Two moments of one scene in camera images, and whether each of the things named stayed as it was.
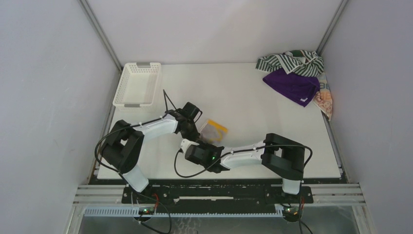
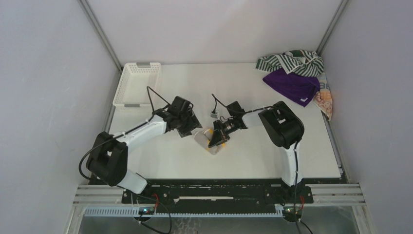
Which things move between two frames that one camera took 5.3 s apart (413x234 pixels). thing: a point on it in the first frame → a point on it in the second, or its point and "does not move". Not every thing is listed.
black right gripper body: x=198 y=146 → x=220 y=132
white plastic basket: x=138 y=85 does not move
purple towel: x=298 y=88 does not move
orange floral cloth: x=323 y=98 does not move
